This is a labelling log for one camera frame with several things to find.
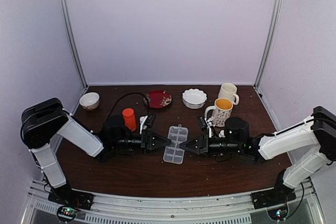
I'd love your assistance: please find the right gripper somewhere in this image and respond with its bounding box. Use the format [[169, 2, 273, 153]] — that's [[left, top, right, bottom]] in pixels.
[[180, 133, 243, 158]]

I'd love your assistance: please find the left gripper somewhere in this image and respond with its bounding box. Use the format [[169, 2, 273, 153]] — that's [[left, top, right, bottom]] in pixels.
[[112, 130, 171, 154]]

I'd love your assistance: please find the clear plastic pill organizer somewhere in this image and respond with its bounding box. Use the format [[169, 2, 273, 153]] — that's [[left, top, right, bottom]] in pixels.
[[163, 124, 188, 165]]

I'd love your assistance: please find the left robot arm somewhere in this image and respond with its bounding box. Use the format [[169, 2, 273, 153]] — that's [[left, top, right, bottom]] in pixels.
[[20, 98, 171, 205]]

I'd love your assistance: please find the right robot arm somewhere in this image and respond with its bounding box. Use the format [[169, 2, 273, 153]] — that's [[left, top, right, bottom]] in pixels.
[[180, 106, 335, 204]]

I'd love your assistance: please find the small white pill bottle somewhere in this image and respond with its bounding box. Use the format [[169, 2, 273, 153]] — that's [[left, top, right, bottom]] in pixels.
[[219, 130, 225, 137], [140, 115, 148, 128]]

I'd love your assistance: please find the orange pill bottle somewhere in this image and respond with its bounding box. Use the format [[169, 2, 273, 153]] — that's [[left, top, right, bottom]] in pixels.
[[122, 108, 137, 132]]

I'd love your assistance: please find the red floral plate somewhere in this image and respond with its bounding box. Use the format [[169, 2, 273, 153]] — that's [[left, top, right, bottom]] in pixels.
[[143, 90, 172, 109]]

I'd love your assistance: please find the white scalloped bowl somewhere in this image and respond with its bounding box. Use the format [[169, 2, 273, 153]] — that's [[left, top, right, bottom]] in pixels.
[[182, 89, 207, 110]]

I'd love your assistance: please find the white floral mug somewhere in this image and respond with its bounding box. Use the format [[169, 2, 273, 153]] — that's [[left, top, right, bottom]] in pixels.
[[204, 98, 234, 127]]

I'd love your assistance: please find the cream ribbed mug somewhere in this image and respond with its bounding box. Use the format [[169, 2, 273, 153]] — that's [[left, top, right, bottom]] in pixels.
[[218, 83, 239, 105]]

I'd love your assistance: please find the white ceramic bowl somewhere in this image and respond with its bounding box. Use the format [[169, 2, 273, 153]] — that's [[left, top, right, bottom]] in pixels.
[[79, 92, 100, 111]]

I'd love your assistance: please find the right round circuit board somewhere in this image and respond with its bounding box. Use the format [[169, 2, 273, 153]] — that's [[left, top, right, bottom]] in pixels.
[[267, 206, 289, 221]]

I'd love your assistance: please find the round circuit board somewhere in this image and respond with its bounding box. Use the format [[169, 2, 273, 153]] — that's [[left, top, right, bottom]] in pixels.
[[56, 206, 78, 222], [267, 206, 289, 221]]

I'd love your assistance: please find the left round circuit board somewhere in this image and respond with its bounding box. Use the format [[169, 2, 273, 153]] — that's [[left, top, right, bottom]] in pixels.
[[56, 206, 78, 222]]

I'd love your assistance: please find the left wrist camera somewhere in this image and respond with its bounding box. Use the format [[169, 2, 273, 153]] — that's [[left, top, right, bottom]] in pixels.
[[139, 114, 156, 134]]

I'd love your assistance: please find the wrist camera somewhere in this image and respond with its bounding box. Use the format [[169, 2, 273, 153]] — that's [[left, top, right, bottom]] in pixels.
[[197, 116, 219, 138], [139, 114, 156, 134]]

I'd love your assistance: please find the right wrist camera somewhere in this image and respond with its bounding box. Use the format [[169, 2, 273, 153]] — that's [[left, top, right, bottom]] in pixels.
[[197, 116, 219, 138]]

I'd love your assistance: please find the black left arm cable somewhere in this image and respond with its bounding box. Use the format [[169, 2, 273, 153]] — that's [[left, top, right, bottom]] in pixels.
[[109, 92, 153, 120]]

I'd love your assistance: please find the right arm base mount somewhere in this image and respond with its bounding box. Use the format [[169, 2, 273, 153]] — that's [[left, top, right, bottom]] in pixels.
[[251, 169, 296, 209]]

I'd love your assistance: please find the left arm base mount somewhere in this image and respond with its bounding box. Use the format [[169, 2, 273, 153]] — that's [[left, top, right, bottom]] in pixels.
[[48, 181, 94, 210]]

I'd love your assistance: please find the front aluminium rail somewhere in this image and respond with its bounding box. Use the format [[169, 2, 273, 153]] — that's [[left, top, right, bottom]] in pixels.
[[19, 179, 327, 223]]

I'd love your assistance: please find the right aluminium frame post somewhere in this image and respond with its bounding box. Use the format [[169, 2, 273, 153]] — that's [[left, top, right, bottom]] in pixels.
[[254, 0, 283, 90]]

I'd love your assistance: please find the aluminium frame post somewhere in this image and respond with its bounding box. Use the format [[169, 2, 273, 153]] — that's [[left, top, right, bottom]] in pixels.
[[60, 0, 88, 90], [254, 0, 283, 90]]

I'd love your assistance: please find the left aluminium frame post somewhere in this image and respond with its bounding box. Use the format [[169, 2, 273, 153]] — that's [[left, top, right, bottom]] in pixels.
[[60, 0, 88, 90]]

